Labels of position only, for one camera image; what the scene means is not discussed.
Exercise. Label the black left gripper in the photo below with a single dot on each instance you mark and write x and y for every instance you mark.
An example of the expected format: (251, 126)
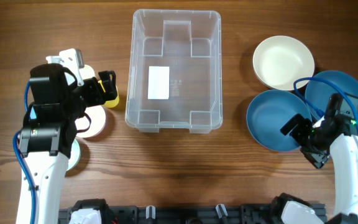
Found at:
(109, 83)

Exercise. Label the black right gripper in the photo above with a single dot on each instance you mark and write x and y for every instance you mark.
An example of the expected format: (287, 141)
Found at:
(318, 158)

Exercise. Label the cream plastic cup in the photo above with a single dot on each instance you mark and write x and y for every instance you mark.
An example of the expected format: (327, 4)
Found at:
(86, 72)

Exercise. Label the yellow plastic cup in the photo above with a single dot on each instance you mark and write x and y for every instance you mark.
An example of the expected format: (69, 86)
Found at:
(112, 103)

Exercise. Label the blue bowl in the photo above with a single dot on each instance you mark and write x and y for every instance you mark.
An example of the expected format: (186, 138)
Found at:
(319, 93)
(268, 112)

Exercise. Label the cream white bowl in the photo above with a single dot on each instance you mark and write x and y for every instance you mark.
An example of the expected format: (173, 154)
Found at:
(280, 60)

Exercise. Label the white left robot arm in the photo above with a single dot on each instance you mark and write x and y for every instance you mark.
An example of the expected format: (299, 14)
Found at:
(43, 145)

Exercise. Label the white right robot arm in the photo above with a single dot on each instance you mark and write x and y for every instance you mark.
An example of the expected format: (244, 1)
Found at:
(335, 137)

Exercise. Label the pink plastic cup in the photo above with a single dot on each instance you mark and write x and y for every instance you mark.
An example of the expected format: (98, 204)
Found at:
(98, 121)

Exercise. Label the white label in bin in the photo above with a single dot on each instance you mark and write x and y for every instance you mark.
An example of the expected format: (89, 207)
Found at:
(159, 83)

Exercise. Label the clear plastic storage bin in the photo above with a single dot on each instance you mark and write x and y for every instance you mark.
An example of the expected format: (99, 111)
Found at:
(189, 42)

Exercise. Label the mint green plastic cup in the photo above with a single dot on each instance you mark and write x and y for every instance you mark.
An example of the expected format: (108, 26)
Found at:
(75, 155)

